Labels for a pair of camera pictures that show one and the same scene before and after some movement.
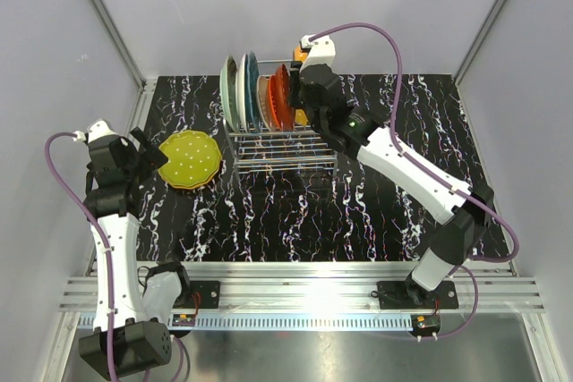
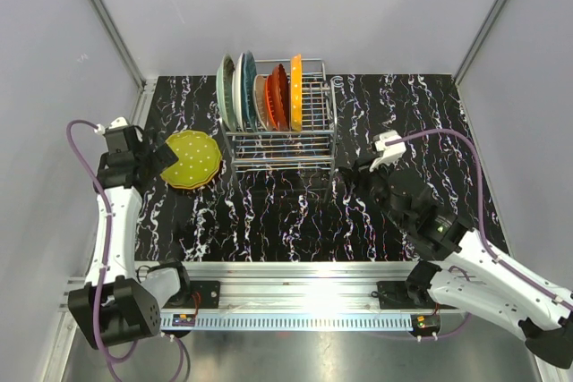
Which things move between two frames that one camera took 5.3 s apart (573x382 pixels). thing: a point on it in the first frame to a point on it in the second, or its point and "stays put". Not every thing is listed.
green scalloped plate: [192, 157] stays put
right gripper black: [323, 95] to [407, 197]
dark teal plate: [252, 75] stays put
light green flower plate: [228, 90] stays put
